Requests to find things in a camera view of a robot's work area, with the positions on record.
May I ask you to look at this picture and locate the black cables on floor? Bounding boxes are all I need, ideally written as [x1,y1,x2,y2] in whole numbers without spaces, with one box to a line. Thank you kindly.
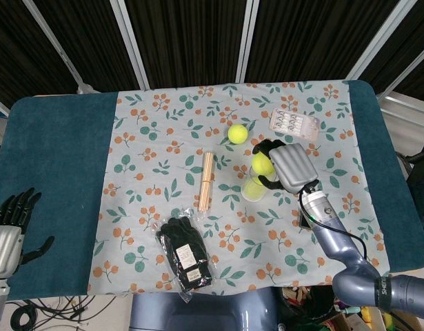
[4,297,133,331]

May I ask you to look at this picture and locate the black gloves in plastic bag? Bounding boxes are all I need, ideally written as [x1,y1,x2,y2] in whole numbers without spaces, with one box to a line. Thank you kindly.
[154,207,219,294]

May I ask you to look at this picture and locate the teal velvet table cover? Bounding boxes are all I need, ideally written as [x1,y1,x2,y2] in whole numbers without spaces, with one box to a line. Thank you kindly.
[0,79,424,301]

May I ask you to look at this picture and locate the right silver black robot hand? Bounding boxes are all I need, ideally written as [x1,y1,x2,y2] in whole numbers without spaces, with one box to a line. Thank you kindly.
[252,139,320,194]

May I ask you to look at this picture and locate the bundle of wooden sticks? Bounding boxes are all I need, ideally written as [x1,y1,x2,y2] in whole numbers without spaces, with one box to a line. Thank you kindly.
[197,150,215,211]

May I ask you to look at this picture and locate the yellow tennis ball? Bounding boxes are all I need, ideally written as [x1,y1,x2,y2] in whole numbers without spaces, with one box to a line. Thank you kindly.
[250,152,275,176]
[227,123,249,144]

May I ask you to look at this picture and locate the box of colourful toys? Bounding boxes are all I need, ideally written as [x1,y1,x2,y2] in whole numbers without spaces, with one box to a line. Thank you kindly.
[281,285,424,331]

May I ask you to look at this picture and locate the blue-grey robot torso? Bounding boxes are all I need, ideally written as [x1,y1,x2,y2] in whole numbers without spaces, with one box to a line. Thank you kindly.
[129,286,285,331]

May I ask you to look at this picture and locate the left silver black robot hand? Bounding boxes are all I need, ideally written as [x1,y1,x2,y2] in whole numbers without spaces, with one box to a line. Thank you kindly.
[0,187,56,279]

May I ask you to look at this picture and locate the blister pack of small parts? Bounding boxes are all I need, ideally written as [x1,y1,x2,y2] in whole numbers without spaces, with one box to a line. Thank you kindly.
[268,107,321,140]

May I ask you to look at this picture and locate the floral patterned tablecloth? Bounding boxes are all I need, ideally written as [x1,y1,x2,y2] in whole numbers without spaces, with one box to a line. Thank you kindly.
[85,80,392,296]

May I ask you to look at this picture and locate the clear plastic cup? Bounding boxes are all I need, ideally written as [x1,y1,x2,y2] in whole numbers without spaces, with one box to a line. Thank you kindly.
[240,161,278,202]

